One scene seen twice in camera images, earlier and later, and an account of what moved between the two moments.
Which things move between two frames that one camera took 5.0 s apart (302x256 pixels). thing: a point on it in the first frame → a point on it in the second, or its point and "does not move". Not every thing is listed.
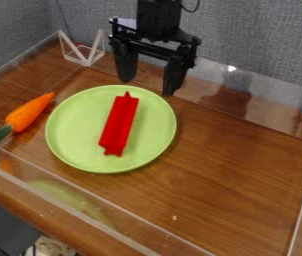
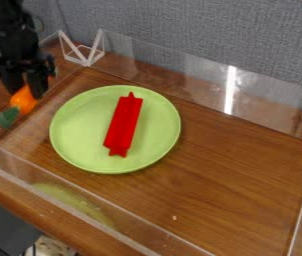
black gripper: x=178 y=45 → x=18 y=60
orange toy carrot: x=20 y=117 → x=23 y=99
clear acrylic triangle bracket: x=80 y=54 does not move
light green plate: x=78 y=120 does not move
